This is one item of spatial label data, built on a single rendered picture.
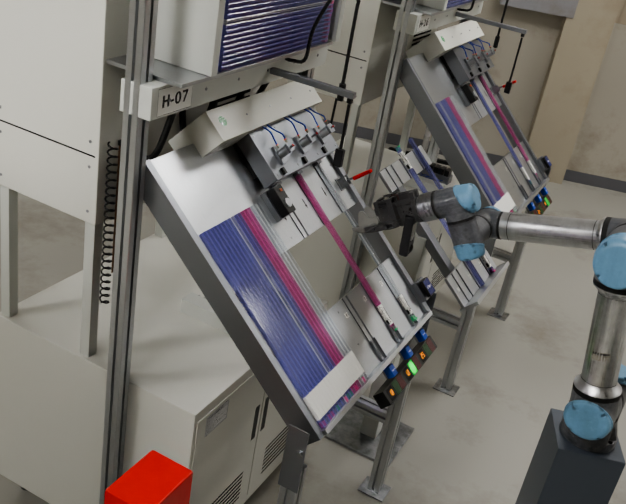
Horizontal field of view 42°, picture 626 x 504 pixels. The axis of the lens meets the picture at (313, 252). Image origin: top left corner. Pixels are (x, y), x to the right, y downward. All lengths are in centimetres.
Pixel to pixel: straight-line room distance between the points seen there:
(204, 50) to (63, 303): 92
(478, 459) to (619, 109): 341
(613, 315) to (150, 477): 111
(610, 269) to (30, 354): 147
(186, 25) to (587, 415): 131
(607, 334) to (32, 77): 145
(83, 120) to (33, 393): 83
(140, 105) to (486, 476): 188
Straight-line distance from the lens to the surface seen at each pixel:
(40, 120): 197
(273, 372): 180
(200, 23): 177
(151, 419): 210
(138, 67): 170
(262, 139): 204
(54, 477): 249
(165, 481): 160
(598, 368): 211
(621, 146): 604
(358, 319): 210
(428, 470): 296
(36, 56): 194
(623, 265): 197
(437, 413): 323
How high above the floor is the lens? 188
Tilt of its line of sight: 27 degrees down
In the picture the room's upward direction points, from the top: 11 degrees clockwise
